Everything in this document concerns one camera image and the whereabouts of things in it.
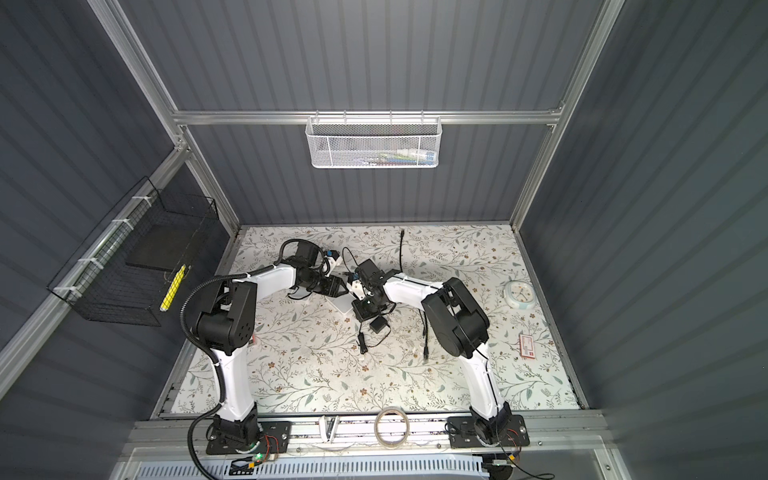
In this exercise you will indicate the black wire basket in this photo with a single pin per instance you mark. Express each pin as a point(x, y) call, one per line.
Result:
point(132, 272)

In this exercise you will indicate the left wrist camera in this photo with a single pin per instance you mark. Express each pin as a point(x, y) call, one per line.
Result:
point(330, 260)

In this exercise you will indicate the red white small box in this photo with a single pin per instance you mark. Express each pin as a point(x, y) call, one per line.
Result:
point(527, 346)

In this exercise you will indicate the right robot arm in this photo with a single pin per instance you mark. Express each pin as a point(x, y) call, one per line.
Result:
point(461, 328)

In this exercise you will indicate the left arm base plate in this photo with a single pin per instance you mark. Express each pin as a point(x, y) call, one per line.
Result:
point(264, 437)

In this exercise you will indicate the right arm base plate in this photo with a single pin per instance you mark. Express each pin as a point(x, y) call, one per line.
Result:
point(463, 433)

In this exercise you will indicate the yellow striped marker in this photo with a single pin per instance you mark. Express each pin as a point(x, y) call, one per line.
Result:
point(173, 288)

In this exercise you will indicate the white wire mesh basket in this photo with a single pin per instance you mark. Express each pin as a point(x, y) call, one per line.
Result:
point(389, 143)

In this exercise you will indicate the black foam pad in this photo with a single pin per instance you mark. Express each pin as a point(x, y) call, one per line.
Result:
point(165, 248)

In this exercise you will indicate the white round timer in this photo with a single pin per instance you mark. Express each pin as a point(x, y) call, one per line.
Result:
point(519, 294)

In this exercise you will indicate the white network switch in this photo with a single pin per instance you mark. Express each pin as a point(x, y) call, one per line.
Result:
point(343, 304)

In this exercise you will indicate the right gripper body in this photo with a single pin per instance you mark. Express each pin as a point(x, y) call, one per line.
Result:
point(368, 307)

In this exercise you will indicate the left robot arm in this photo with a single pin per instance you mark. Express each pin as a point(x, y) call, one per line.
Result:
point(218, 318)

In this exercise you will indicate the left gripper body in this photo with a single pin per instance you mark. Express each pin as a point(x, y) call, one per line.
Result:
point(327, 286)

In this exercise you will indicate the clear tape roll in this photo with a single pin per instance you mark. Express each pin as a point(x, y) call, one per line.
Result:
point(391, 427)

